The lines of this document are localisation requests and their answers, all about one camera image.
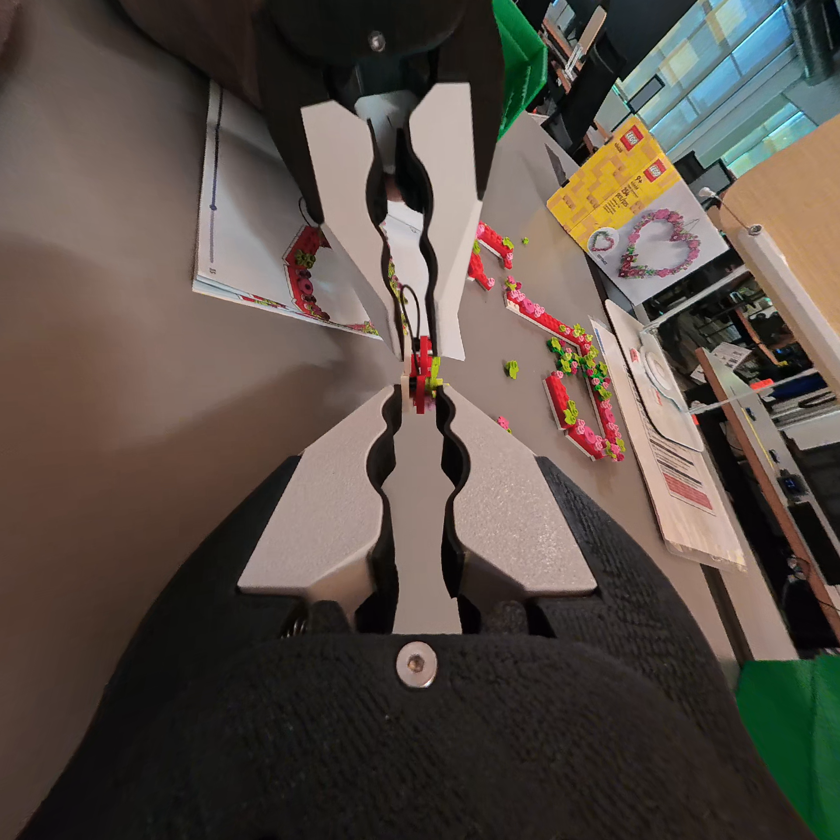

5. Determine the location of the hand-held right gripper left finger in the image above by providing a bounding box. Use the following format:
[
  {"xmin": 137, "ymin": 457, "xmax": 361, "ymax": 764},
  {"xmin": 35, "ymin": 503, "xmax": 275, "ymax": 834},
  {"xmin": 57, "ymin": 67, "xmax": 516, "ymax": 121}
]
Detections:
[{"xmin": 236, "ymin": 384, "xmax": 403, "ymax": 634}]

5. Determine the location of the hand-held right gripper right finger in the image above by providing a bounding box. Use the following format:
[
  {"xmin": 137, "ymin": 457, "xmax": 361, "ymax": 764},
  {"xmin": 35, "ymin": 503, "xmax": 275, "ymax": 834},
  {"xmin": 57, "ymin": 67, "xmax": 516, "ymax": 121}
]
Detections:
[{"xmin": 434, "ymin": 384, "xmax": 598, "ymax": 632}]

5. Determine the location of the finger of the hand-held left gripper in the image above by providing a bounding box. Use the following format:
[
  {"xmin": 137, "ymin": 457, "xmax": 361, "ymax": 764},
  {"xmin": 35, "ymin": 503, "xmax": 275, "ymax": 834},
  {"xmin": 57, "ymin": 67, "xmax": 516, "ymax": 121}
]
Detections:
[
  {"xmin": 397, "ymin": 82, "xmax": 479, "ymax": 362},
  {"xmin": 301, "ymin": 98, "xmax": 404, "ymax": 362}
]

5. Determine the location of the red lego segment with string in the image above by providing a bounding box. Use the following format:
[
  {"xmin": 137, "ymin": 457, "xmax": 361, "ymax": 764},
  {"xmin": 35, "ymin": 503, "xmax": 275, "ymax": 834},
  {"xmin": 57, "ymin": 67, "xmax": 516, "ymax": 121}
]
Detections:
[{"xmin": 397, "ymin": 282, "xmax": 447, "ymax": 416}]

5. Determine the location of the person's left forearm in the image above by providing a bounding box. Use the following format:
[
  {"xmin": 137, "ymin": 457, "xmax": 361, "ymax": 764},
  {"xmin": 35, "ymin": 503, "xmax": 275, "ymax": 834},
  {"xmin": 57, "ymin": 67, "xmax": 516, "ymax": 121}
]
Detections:
[{"xmin": 118, "ymin": 0, "xmax": 263, "ymax": 106}]

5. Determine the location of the small red lego flower segment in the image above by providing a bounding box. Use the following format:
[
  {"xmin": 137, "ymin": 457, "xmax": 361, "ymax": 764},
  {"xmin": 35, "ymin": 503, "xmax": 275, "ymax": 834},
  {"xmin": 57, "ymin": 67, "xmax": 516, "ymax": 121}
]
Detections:
[{"xmin": 467, "ymin": 222, "xmax": 516, "ymax": 293}]

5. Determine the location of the lego instruction booklet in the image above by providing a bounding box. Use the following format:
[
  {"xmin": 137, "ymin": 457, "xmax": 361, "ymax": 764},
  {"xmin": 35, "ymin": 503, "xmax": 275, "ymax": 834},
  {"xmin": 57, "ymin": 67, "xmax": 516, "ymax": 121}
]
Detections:
[{"xmin": 192, "ymin": 80, "xmax": 385, "ymax": 341}]

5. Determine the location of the yellow lego box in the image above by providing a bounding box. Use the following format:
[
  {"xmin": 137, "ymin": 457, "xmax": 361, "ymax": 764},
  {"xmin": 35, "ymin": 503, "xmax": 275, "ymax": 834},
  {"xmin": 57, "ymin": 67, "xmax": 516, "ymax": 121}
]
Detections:
[{"xmin": 546, "ymin": 118, "xmax": 731, "ymax": 306}]

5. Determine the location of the green plastic bin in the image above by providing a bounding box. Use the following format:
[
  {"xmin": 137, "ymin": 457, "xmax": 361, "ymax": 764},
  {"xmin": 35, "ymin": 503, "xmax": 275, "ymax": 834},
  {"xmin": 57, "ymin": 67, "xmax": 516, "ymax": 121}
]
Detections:
[{"xmin": 492, "ymin": 0, "xmax": 549, "ymax": 142}]

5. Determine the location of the printed paper sheet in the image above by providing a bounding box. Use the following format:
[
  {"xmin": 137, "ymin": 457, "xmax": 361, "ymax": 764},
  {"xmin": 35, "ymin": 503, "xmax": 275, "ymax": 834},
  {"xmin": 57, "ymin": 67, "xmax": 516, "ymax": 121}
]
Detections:
[{"xmin": 589, "ymin": 315, "xmax": 748, "ymax": 572}]

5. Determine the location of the black monitor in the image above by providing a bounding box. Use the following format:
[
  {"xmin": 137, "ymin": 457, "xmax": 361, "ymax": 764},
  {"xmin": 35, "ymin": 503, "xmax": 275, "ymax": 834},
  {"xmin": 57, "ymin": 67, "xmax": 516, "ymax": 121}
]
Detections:
[{"xmin": 545, "ymin": 39, "xmax": 631, "ymax": 155}]

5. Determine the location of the white paper bag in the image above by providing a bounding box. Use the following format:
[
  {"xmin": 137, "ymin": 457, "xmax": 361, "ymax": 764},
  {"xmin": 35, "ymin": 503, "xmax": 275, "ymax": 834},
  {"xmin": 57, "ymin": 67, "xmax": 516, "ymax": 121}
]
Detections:
[{"xmin": 604, "ymin": 298, "xmax": 704, "ymax": 452}]

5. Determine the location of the wooden table with white leg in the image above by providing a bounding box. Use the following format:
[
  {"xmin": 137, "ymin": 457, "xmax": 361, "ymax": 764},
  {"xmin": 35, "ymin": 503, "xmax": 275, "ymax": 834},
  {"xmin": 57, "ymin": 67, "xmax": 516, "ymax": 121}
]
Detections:
[{"xmin": 705, "ymin": 115, "xmax": 840, "ymax": 395}]

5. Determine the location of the white metal bar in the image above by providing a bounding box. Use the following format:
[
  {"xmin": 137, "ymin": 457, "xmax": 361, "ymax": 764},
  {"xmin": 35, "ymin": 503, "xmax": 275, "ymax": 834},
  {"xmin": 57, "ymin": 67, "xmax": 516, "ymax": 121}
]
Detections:
[{"xmin": 715, "ymin": 223, "xmax": 840, "ymax": 368}]

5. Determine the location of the green container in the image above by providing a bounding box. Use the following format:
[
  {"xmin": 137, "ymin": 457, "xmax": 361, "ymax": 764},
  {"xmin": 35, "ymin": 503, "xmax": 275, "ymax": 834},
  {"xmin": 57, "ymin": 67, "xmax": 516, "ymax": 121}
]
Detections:
[{"xmin": 735, "ymin": 656, "xmax": 840, "ymax": 840}]

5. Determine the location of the large red lego flower frame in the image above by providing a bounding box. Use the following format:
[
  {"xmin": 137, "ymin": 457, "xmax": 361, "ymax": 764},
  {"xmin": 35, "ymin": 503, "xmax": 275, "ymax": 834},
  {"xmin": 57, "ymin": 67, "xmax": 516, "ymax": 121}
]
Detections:
[{"xmin": 504, "ymin": 276, "xmax": 627, "ymax": 463}]

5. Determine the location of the wooden shelf frame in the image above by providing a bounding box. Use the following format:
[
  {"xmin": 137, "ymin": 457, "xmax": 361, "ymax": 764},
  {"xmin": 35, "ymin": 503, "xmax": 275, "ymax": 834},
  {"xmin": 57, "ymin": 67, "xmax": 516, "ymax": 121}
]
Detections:
[{"xmin": 696, "ymin": 348, "xmax": 840, "ymax": 618}]

